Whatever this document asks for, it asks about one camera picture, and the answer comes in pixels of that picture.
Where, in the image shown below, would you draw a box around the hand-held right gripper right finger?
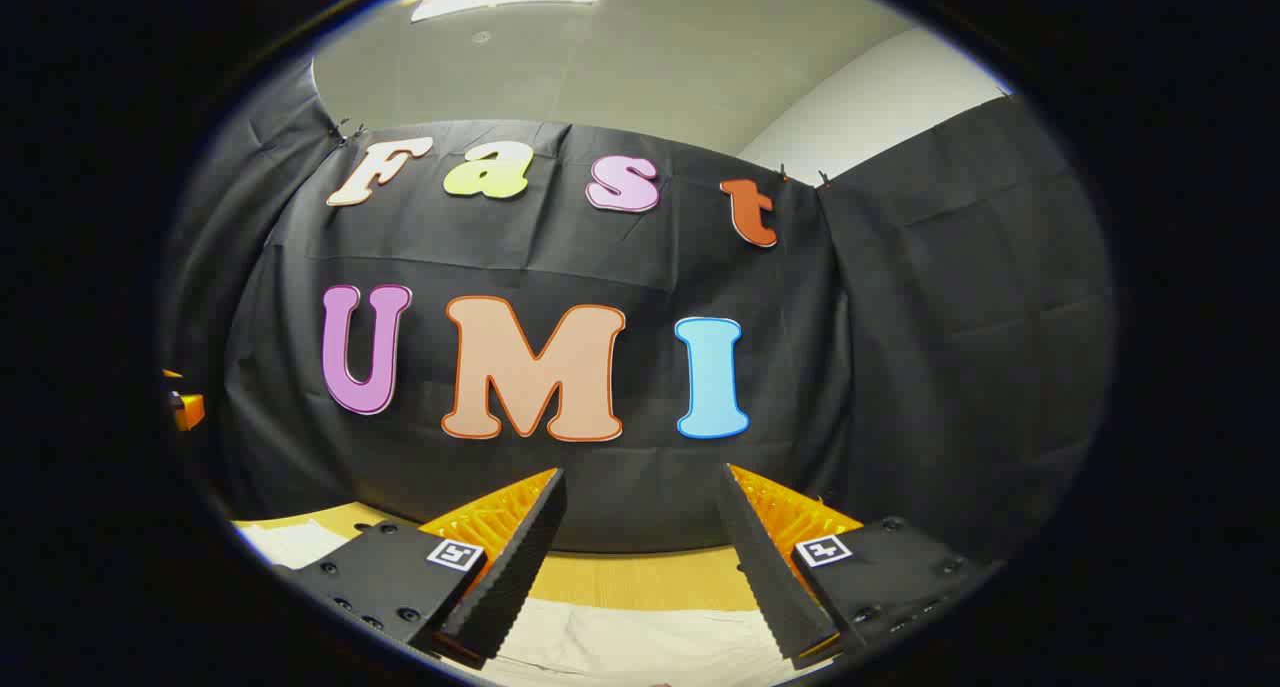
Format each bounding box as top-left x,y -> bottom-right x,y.
715,462 -> 1004,670

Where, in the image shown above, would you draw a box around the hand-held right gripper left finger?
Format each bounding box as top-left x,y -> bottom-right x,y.
270,467 -> 569,670

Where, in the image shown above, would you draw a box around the white jeans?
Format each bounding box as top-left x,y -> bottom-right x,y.
235,520 -> 831,687

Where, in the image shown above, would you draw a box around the black backdrop cloth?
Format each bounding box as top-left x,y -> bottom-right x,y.
160,57 -> 1116,560

